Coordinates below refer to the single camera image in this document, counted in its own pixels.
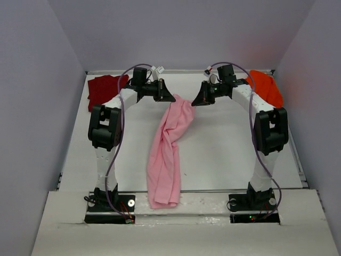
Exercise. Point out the dark red folded t shirt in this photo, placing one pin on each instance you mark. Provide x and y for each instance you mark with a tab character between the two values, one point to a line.
101	90

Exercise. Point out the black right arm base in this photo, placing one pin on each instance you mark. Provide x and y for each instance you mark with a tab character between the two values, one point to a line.
253	206

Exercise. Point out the orange t shirt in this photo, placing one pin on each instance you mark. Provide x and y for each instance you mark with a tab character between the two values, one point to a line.
266	88

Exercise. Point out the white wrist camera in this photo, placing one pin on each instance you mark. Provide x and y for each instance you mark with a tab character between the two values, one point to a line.
211	77
157	70

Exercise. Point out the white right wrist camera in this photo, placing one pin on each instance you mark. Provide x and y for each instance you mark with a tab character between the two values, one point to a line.
211	77

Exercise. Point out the pink t shirt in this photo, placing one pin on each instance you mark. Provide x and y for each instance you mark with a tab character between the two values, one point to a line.
163	168

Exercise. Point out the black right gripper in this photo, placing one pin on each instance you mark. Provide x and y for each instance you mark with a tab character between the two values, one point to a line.
205	92

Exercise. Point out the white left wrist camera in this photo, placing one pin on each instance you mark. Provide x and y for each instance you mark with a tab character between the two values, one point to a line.
157	70

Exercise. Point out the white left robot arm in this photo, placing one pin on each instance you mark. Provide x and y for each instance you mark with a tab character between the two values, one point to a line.
107	122

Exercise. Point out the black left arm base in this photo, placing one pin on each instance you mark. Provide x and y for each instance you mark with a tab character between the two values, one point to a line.
110	207

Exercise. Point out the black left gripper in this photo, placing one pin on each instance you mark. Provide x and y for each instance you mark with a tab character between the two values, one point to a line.
161	89

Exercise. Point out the aluminium table front rail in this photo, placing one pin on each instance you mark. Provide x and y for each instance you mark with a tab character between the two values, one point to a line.
234	191

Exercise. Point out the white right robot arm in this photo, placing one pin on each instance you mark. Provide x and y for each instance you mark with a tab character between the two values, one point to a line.
268	123

